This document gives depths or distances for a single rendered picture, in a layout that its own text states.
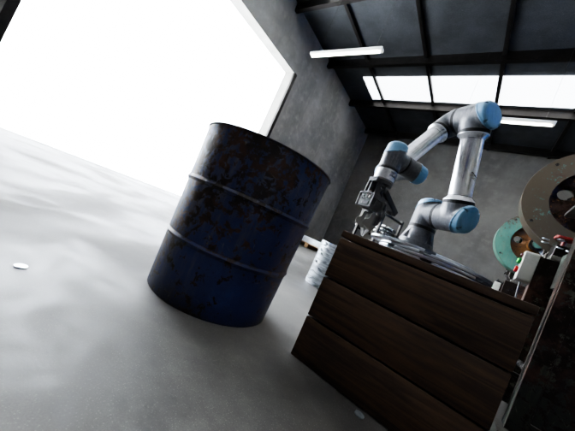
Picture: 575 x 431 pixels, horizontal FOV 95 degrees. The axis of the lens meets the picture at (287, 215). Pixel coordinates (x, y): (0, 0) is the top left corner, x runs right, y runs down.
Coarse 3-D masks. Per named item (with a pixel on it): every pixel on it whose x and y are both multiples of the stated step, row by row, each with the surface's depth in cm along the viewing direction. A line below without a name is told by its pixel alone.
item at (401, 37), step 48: (336, 0) 450; (384, 0) 429; (432, 0) 398; (480, 0) 371; (528, 0) 347; (336, 48) 578; (384, 48) 523; (432, 48) 477; (480, 48) 439; (528, 48) 406; (432, 96) 586; (528, 144) 613
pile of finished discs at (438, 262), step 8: (384, 240) 74; (392, 248) 69; (400, 248) 67; (408, 248) 65; (416, 256) 64; (424, 256) 62; (432, 256) 62; (432, 264) 61; (440, 264) 61; (448, 264) 60; (456, 264) 60; (456, 272) 60; (464, 272) 60; (472, 272) 60; (480, 280) 64; (488, 280) 62
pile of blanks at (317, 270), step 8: (320, 248) 185; (328, 248) 178; (320, 256) 182; (328, 256) 177; (312, 264) 186; (320, 264) 179; (328, 264) 175; (312, 272) 182; (320, 272) 177; (312, 280) 178; (320, 280) 175
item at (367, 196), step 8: (368, 184) 96; (376, 184) 95; (384, 184) 95; (360, 192) 97; (368, 192) 94; (376, 192) 94; (360, 200) 96; (368, 200) 93; (376, 200) 93; (384, 200) 94; (368, 208) 97; (376, 208) 94; (384, 208) 95
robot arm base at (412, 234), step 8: (416, 224) 120; (408, 232) 122; (416, 232) 119; (424, 232) 118; (432, 232) 118; (408, 240) 118; (416, 240) 117; (424, 240) 116; (432, 240) 118; (424, 248) 116; (432, 248) 118
